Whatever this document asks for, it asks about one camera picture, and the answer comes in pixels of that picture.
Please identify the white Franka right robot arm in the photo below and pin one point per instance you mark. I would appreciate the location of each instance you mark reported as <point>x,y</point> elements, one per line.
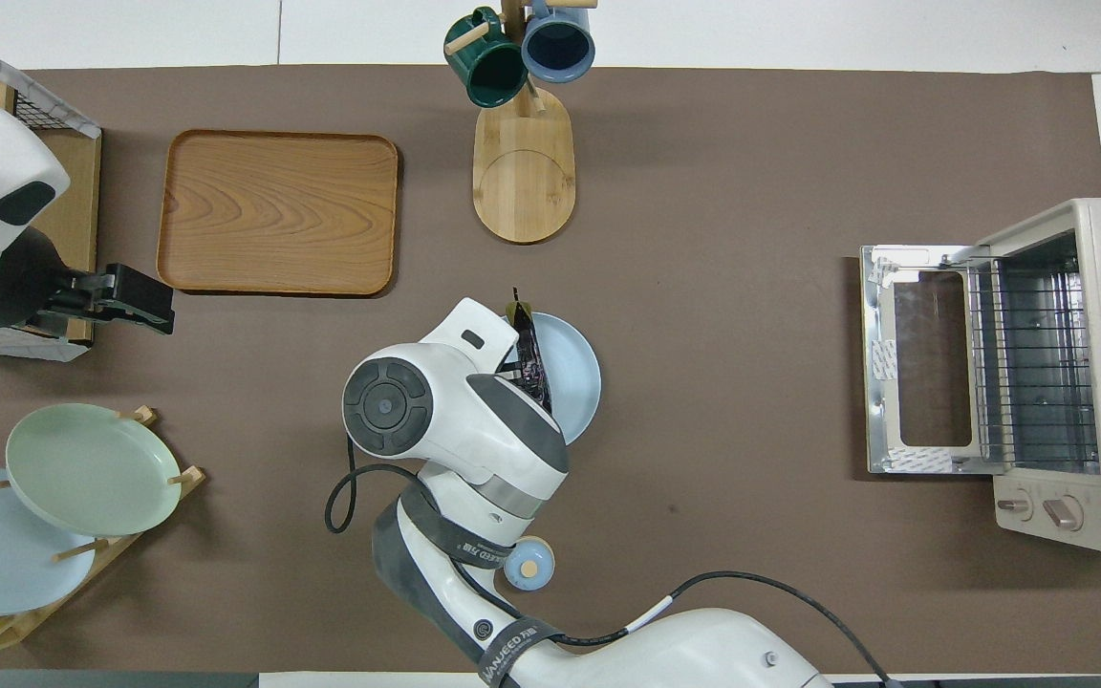
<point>474,449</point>

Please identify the dark purple eggplant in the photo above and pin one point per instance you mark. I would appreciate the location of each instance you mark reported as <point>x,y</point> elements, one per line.
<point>533,363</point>

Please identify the wooden dish rack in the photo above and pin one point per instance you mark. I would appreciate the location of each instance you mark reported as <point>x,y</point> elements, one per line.
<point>144,516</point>

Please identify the dark green mug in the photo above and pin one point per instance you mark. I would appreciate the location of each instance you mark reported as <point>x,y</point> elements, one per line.
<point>488,67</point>

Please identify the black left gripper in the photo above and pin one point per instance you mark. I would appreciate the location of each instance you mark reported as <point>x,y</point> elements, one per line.
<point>125,291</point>

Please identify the blue mug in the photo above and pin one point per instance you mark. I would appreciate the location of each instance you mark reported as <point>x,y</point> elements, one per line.
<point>558,43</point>

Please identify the wooden mug tree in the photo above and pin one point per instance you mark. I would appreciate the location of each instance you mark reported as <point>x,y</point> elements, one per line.
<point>524,182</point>

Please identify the rectangular wooden tray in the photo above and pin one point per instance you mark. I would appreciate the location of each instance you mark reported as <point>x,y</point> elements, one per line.
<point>273,210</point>

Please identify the brown table mat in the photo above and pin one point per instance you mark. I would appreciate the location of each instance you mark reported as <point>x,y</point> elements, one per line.
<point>751,382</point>

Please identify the pale green plate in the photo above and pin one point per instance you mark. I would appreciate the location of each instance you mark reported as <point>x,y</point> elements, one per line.
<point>92,468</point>

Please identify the small light blue plate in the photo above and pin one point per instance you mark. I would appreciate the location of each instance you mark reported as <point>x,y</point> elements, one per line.
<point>577,377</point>

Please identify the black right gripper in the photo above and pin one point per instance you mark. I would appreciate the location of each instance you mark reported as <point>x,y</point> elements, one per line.
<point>509,358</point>

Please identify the small blue lidded jar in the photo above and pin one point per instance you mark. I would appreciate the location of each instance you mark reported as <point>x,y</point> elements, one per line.
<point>533,566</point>

